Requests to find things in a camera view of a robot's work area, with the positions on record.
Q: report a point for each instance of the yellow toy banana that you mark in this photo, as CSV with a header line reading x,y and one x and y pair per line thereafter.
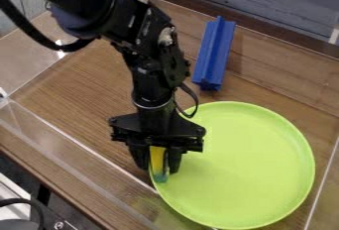
x,y
159,164

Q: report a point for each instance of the blue plastic block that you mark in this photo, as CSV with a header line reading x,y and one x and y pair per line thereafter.
x,y
214,52

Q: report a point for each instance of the green round plate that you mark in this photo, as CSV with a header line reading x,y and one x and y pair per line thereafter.
x,y
252,177

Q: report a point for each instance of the clear acrylic enclosure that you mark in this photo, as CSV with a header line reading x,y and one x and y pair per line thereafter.
x,y
63,96

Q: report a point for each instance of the black device under table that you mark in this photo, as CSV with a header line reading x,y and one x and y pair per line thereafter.
x,y
39,211

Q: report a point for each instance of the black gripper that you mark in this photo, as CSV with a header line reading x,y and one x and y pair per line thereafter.
x,y
170,132

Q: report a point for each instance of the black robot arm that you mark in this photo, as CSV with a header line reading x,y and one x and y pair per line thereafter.
x,y
142,33

